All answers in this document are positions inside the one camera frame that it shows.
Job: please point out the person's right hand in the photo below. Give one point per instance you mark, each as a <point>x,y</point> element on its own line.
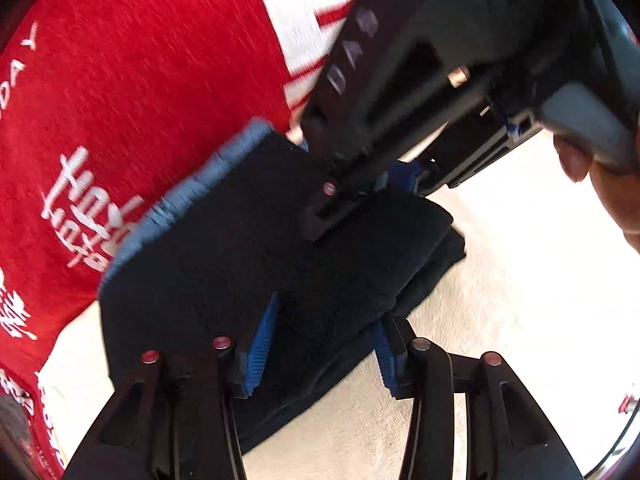
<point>619,195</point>

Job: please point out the red blanket white characters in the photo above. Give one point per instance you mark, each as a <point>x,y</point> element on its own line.
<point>105,106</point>

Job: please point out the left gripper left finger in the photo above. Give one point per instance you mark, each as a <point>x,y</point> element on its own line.
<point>173,417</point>

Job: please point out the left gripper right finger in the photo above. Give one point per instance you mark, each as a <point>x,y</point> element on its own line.
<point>508,436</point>

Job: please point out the black pants blue patterned waistband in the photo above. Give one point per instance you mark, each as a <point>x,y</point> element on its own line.
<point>223,253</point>

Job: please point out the cream sofa seat cover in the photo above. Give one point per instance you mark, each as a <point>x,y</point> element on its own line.
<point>548,281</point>

